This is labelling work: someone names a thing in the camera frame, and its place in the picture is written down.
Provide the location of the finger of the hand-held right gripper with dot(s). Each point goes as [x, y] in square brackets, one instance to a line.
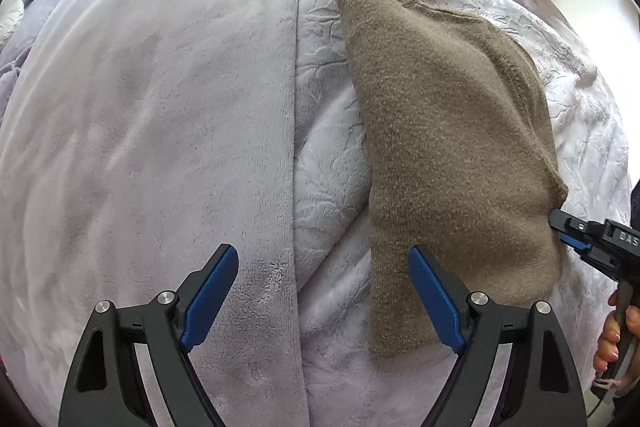
[602, 263]
[570, 222]

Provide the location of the lavender embossed quilt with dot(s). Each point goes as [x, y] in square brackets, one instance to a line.
[325, 157]

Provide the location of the white cloth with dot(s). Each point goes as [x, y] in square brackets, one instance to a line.
[9, 19]

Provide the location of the brown knit sweater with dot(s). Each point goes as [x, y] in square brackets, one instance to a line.
[440, 132]

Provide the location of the lavender smooth fleece blanket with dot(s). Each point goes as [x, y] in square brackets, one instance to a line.
[140, 132]

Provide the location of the person's right hand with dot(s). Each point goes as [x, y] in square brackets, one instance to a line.
[607, 349]

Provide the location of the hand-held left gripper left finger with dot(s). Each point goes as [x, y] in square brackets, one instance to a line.
[210, 297]

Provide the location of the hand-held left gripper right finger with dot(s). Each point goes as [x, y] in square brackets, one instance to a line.
[435, 294]

